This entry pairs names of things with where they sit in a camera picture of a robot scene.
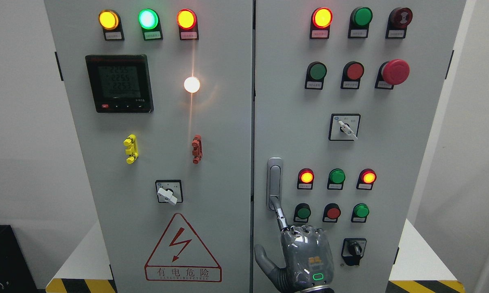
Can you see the black digital power meter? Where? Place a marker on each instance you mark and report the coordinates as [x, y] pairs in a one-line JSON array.
[[120, 83]]

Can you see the red lit indicator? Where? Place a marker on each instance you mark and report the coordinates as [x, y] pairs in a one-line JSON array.
[[305, 179], [320, 23], [366, 179]]

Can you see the green indicator middle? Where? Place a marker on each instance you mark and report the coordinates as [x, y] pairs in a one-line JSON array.
[[336, 179]]

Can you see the green push button upper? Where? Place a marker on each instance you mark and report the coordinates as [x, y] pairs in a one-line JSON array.
[[315, 75]]

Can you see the red push button upper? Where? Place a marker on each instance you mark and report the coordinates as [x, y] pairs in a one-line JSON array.
[[352, 73]]

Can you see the green lit indicator light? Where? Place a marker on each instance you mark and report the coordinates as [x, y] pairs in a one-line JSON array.
[[150, 23]]

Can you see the green indicator top right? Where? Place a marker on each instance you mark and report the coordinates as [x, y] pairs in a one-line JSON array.
[[360, 19]]

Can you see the dark red buzzer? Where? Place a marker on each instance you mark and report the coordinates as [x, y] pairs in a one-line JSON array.
[[398, 21]]

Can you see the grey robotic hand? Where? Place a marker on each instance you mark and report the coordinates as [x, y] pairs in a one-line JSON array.
[[307, 256]]

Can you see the yellow indicator light top left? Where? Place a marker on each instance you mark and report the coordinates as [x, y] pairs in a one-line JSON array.
[[111, 24]]

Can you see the green push button lower left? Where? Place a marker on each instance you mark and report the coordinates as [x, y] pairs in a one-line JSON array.
[[302, 213]]

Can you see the grey cabinet door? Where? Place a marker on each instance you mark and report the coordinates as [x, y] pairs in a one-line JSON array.
[[216, 191], [293, 123]]

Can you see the black box lower left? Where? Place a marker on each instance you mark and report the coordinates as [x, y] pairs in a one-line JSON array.
[[15, 276]]

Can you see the red push button lower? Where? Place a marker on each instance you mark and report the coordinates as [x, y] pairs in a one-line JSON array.
[[331, 213]]

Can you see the red lit indicator middle left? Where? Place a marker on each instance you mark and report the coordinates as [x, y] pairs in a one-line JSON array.
[[305, 179]]

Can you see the red lit indicator top right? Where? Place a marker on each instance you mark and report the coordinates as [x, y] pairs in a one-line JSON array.
[[320, 23]]

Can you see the red push button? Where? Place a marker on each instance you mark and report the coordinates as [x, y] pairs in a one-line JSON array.
[[352, 73], [331, 213]]

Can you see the white platform with hazard stripes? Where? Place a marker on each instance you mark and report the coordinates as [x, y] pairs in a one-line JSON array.
[[417, 268]]

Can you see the red emergency stop button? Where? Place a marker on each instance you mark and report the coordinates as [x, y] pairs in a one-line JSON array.
[[392, 73]]

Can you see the green push button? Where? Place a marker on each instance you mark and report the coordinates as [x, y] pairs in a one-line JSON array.
[[315, 75], [360, 213], [302, 213]]

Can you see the green push button lower right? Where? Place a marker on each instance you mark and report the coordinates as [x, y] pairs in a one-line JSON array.
[[360, 213]]

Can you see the grey right cabinet door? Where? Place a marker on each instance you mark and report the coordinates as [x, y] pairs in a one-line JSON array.
[[293, 123]]

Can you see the upper right white selector switch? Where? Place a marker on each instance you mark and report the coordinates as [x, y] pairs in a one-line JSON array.
[[344, 127]]

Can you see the silver door handle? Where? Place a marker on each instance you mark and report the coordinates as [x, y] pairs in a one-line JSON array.
[[274, 181]]

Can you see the red lit indicator middle right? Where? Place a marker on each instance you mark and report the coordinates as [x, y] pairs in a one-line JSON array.
[[366, 179]]

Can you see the grey left cabinet door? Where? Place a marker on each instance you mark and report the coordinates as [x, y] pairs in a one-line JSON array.
[[216, 191]]

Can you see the black selector switch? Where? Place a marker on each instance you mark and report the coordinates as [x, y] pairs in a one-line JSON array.
[[353, 250]]

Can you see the left door white selector switch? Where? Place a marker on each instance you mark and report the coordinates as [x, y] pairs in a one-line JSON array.
[[169, 191]]

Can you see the white lit indicator light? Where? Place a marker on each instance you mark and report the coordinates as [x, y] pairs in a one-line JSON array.
[[192, 84]]

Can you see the red electric hazard warning sticker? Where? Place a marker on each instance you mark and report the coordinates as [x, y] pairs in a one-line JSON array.
[[180, 255]]

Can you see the yellow terminal connector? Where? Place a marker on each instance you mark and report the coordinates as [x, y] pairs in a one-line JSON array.
[[131, 150]]

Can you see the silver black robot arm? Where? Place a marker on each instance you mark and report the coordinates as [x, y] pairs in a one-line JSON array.
[[318, 289]]

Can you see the red-orange indicator light left door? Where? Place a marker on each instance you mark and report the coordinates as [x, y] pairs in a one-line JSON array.
[[187, 24]]

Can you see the red terminal connector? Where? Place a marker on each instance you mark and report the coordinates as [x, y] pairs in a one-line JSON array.
[[197, 150]]

